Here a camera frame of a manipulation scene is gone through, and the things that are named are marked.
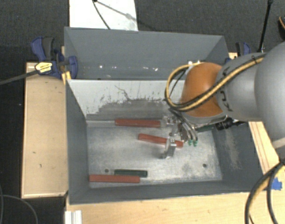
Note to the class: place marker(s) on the black cylinder on white bracket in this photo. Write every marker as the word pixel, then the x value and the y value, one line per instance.
pixel 223 125

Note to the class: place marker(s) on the red-brown flat block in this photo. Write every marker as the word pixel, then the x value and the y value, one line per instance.
pixel 151 138
pixel 137 122
pixel 114 178

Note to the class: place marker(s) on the pale wood board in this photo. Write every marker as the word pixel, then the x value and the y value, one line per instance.
pixel 44 129

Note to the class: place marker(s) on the dark green flat block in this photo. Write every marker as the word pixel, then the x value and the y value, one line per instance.
pixel 130 173

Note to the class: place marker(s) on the grey metal bin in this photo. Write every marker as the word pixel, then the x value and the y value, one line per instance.
pixel 133 52

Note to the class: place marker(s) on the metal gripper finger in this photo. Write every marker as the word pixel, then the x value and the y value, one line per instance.
pixel 168 121
pixel 171 147

